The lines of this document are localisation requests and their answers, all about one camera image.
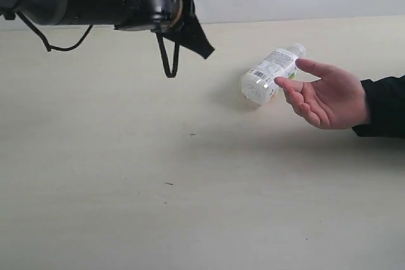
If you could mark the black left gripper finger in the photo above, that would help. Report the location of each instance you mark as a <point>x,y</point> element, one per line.
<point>187,32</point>

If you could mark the white-label clear tea bottle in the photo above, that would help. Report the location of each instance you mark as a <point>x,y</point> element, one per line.
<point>258,84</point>

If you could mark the black sleeved forearm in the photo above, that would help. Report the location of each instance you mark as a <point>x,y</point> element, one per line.
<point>385,101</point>

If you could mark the person's open hand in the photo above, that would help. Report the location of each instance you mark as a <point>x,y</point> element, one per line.
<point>335,101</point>

